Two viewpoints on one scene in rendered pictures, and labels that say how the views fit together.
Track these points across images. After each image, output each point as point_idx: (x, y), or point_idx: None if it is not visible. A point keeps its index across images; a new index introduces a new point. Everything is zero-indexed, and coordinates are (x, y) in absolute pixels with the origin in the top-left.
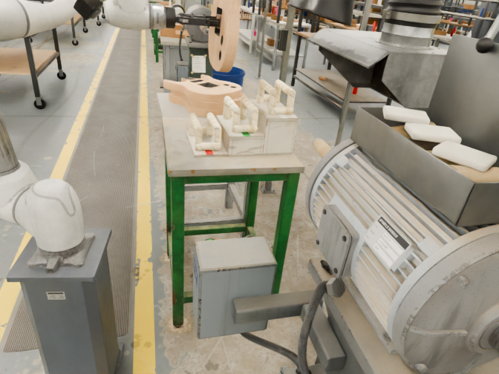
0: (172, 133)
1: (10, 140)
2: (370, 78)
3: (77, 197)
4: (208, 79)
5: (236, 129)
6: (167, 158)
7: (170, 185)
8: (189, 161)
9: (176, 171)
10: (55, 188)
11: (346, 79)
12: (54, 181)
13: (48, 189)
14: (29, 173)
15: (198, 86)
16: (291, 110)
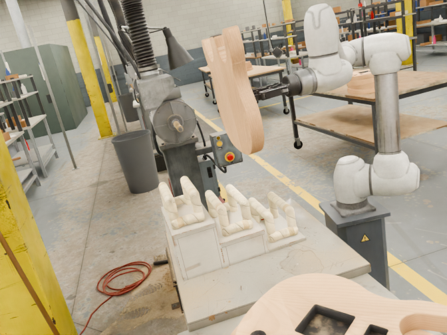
0: (322, 236)
1: (382, 135)
2: (145, 106)
3: (336, 173)
4: None
5: None
6: (300, 205)
7: None
8: (278, 208)
9: (284, 199)
10: (342, 159)
11: (159, 104)
12: (348, 159)
13: (344, 157)
14: (376, 161)
15: (342, 304)
16: None
